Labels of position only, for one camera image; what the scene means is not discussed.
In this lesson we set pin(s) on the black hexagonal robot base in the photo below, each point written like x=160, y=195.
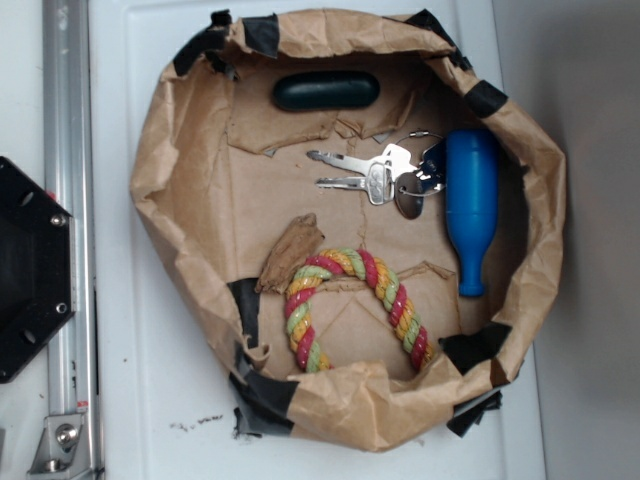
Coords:
x=36, y=269

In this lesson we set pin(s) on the brown paper bag bin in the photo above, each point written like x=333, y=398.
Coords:
x=221, y=171

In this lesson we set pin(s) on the silver oval key tag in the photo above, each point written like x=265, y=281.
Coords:
x=409, y=205

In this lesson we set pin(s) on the upper silver key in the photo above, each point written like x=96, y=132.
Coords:
x=394, y=156

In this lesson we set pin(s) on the dark green oval case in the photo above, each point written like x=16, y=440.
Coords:
x=326, y=90

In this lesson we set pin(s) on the blue plastic bottle toy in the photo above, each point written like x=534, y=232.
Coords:
x=471, y=202

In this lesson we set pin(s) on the multicolour rope ring toy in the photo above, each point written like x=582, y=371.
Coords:
x=385, y=284

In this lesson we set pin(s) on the aluminium frame rail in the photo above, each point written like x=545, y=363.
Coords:
x=73, y=378

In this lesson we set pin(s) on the metal corner bracket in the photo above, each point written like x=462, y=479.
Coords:
x=63, y=449

